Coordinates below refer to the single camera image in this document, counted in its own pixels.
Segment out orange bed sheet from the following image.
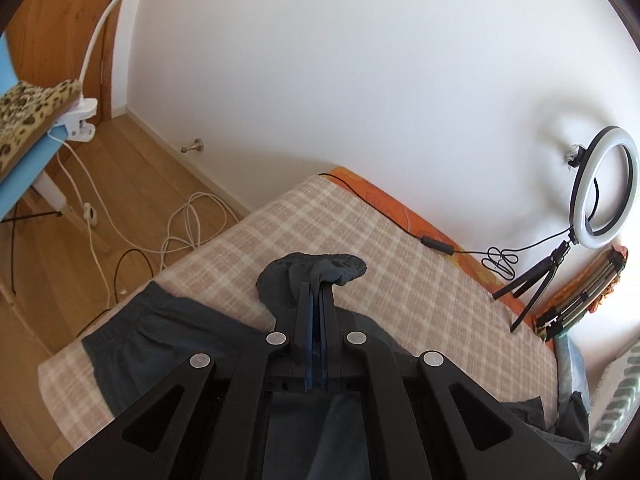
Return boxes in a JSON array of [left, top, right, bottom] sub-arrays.
[[328, 166, 542, 331]]

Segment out folded light blue cloth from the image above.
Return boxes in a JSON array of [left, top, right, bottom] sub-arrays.
[[555, 334, 591, 443]]

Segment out metal door stopper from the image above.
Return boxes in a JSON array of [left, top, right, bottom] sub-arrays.
[[180, 139, 204, 154]]

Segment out wooden door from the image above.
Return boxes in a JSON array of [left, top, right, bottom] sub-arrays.
[[4, 0, 132, 123]]

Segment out white ring light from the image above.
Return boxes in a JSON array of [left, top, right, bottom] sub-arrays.
[[568, 126, 639, 249]]

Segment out folded silver tripod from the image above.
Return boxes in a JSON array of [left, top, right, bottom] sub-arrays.
[[534, 249, 626, 343]]

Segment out dark grey pants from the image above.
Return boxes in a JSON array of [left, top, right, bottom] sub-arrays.
[[55, 254, 577, 479]]

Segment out black ring light cable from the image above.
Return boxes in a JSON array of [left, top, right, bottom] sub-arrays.
[[318, 172, 601, 279]]

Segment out small black tripod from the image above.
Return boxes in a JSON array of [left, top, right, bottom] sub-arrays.
[[491, 240, 573, 333]]

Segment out leopard print ironing board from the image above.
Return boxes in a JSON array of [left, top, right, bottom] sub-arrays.
[[1, 37, 80, 216]]

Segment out white power cable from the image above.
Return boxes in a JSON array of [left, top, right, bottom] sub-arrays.
[[48, 129, 241, 311]]

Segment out green patterned white pillow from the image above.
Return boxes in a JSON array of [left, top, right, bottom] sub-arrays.
[[589, 340, 640, 452]]

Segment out white clip-on lamp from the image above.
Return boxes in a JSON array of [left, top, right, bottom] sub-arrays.
[[48, 0, 177, 144]]

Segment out orange floral cloth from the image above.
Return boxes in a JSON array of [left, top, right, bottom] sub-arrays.
[[531, 245, 629, 336]]

